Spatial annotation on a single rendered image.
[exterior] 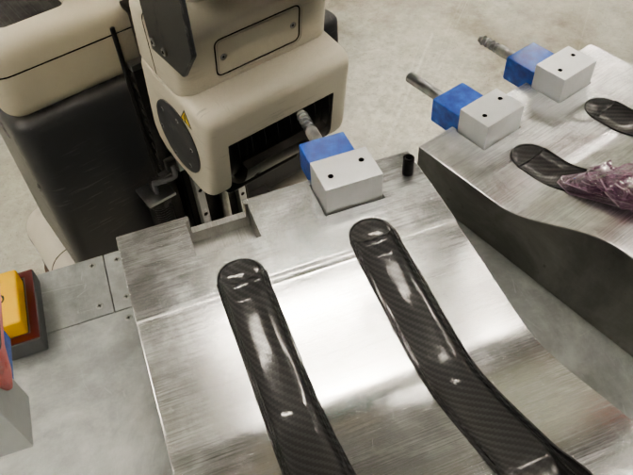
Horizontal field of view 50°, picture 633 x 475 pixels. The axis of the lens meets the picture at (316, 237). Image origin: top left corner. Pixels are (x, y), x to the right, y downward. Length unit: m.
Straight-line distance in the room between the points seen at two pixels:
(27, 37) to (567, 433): 0.83
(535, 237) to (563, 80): 0.19
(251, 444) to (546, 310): 0.30
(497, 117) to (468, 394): 0.29
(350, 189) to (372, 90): 1.62
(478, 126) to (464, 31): 1.78
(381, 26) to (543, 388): 2.06
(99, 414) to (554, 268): 0.40
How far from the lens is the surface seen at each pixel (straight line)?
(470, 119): 0.66
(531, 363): 0.48
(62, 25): 1.03
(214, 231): 0.58
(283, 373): 0.48
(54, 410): 0.60
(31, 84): 1.04
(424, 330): 0.50
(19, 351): 0.63
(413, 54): 2.31
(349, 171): 0.55
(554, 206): 0.61
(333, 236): 0.54
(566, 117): 0.72
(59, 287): 0.67
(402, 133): 2.00
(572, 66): 0.75
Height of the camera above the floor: 1.30
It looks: 49 degrees down
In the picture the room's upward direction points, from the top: 4 degrees counter-clockwise
